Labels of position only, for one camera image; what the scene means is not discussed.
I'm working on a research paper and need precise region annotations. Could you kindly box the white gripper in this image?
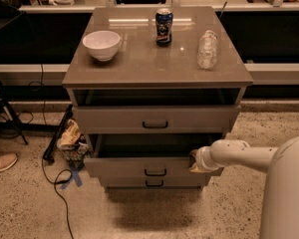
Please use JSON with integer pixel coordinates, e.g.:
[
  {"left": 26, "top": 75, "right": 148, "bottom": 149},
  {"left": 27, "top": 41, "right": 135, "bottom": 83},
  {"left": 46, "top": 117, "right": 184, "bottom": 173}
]
[{"left": 189, "top": 146, "right": 219, "bottom": 173}]

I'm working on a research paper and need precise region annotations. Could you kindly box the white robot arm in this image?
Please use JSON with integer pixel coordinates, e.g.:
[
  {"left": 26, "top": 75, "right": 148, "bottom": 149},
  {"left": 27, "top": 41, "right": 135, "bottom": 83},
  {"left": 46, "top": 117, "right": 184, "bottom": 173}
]
[{"left": 189, "top": 136, "right": 299, "bottom": 239}]

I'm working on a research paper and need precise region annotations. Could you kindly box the grey top drawer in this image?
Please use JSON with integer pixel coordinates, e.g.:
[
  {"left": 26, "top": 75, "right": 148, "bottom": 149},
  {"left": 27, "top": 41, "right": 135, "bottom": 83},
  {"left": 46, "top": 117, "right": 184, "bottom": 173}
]
[{"left": 73, "top": 106, "right": 240, "bottom": 133}]

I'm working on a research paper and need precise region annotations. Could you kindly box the grey drawer cabinet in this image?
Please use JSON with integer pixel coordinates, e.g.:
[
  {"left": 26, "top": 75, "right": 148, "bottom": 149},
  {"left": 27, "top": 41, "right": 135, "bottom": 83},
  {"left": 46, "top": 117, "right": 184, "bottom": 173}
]
[{"left": 61, "top": 6, "right": 254, "bottom": 192}]

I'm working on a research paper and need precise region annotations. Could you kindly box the clear plastic water bottle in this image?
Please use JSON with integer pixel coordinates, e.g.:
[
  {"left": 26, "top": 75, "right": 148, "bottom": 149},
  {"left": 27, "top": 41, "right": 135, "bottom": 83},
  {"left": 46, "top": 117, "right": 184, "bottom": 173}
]
[{"left": 197, "top": 30, "right": 218, "bottom": 69}]

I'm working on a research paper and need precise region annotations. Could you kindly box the patterned small box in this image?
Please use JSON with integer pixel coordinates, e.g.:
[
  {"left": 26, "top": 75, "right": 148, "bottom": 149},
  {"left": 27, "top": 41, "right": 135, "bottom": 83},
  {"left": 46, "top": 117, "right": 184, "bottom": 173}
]
[{"left": 61, "top": 143, "right": 89, "bottom": 161}]

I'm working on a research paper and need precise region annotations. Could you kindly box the blue tape cross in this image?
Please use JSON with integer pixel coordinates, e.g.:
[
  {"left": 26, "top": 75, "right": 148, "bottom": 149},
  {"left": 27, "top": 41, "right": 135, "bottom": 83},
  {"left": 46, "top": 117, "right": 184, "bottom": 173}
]
[{"left": 60, "top": 161, "right": 85, "bottom": 189}]

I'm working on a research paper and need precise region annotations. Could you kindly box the crumpled snack bag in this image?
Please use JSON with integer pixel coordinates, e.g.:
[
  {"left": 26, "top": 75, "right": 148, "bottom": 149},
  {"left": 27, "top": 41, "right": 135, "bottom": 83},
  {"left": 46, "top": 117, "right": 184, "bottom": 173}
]
[{"left": 57, "top": 119, "right": 81, "bottom": 150}]

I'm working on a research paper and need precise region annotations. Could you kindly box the black power strip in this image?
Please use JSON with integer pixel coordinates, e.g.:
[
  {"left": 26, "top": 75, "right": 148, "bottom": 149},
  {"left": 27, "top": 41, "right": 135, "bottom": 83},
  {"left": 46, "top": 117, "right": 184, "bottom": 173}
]
[{"left": 43, "top": 105, "right": 72, "bottom": 163}]

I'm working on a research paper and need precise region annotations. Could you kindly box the blue soda can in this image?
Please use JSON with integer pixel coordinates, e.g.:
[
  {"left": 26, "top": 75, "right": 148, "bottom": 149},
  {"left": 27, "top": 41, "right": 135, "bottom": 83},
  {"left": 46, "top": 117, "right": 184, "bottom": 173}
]
[{"left": 155, "top": 8, "right": 173, "bottom": 47}]

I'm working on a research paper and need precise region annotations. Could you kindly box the white ceramic bowl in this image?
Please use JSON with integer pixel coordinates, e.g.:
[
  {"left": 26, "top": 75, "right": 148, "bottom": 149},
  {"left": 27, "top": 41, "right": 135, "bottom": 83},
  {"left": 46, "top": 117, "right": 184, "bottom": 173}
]
[{"left": 83, "top": 31, "right": 121, "bottom": 62}]

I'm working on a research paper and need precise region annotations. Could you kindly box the black tripod stand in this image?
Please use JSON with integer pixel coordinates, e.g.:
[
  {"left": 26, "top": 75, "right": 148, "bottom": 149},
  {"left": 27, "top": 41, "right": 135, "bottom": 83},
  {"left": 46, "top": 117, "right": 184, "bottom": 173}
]
[{"left": 0, "top": 82, "right": 60, "bottom": 143}]

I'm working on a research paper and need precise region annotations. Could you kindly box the tan shoe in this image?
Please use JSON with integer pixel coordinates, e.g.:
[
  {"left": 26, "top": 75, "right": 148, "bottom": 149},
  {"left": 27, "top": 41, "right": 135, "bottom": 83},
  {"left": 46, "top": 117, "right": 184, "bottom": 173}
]
[{"left": 0, "top": 153, "right": 18, "bottom": 172}]

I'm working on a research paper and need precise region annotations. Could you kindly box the black floor cable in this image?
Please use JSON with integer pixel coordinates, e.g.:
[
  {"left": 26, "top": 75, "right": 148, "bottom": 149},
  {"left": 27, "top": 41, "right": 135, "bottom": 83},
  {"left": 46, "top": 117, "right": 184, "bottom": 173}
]
[{"left": 27, "top": 63, "right": 76, "bottom": 239}]

